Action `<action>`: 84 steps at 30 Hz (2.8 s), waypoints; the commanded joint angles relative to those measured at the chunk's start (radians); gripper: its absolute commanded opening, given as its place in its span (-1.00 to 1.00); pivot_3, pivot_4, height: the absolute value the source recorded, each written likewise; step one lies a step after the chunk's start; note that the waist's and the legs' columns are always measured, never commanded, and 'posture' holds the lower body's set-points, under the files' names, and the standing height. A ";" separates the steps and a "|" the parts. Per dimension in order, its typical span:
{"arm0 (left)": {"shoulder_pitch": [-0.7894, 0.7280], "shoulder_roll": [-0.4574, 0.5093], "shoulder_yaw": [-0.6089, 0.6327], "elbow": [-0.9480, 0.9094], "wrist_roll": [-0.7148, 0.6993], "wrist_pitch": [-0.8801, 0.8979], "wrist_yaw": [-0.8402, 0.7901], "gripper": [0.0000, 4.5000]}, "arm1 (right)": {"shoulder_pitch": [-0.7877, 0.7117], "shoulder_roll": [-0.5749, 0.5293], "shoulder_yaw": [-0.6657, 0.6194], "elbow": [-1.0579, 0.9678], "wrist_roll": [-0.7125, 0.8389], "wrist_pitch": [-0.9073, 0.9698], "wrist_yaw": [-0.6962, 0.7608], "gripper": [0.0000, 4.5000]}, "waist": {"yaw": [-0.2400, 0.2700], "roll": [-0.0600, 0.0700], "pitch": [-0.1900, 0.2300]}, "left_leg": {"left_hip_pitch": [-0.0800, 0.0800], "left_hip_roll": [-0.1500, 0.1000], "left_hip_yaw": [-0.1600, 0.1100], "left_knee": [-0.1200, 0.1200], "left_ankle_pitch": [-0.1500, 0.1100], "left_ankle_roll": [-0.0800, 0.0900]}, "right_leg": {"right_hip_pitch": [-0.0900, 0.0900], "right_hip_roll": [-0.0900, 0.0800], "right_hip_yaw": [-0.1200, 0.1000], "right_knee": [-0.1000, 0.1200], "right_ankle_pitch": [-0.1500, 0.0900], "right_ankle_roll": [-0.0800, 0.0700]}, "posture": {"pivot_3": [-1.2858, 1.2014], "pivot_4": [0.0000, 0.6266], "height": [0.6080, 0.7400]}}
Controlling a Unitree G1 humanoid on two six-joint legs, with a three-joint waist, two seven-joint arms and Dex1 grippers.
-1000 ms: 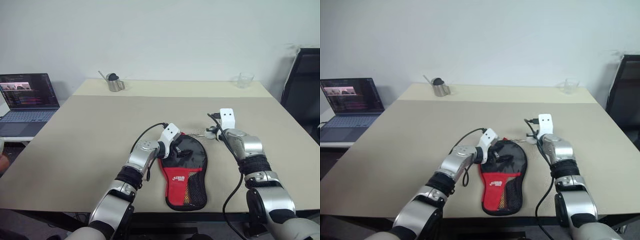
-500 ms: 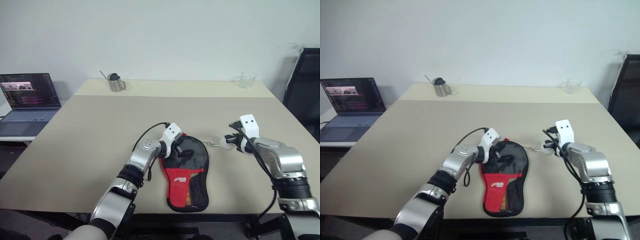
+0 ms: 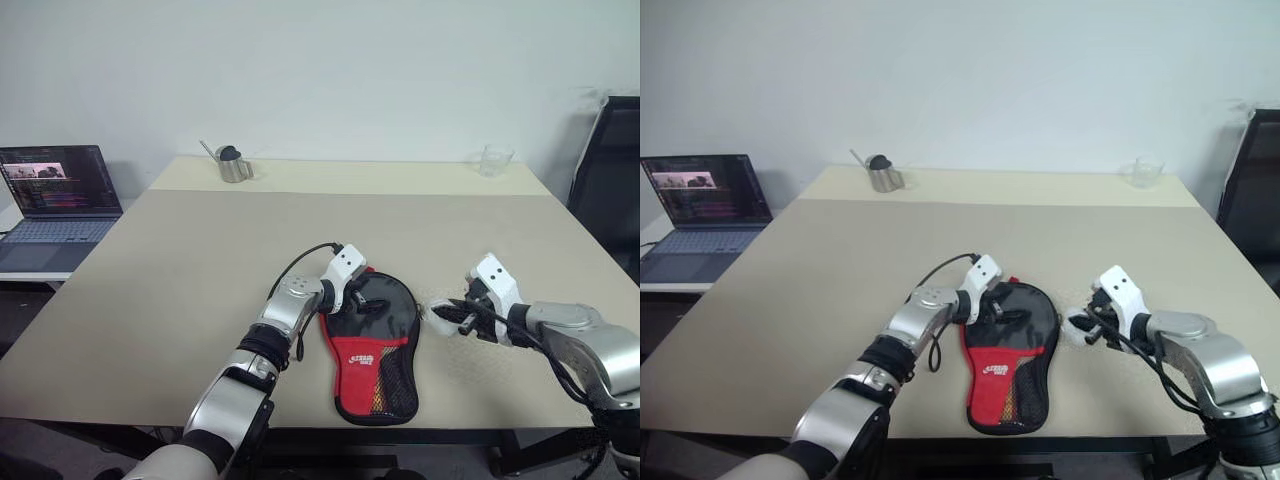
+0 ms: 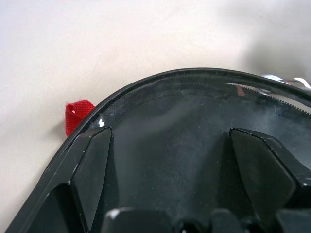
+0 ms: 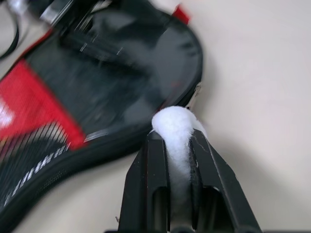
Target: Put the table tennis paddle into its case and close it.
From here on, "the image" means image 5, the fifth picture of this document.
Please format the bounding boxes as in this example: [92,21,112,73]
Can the black and red paddle case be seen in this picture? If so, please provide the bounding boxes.
[0,0,204,220]

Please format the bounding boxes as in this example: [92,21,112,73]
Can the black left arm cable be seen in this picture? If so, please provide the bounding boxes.
[0,14,20,59]

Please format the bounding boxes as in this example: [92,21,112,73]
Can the white pompom keychain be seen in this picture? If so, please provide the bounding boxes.
[151,105,207,220]

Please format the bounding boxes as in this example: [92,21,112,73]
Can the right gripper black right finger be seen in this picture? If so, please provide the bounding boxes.
[188,129,263,233]

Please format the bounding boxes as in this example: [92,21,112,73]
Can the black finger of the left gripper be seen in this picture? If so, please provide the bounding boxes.
[59,14,151,75]

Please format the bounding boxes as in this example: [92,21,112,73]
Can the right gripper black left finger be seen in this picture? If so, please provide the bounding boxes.
[118,132,171,233]

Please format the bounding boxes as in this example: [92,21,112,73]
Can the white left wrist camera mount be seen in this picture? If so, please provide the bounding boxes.
[6,0,64,25]

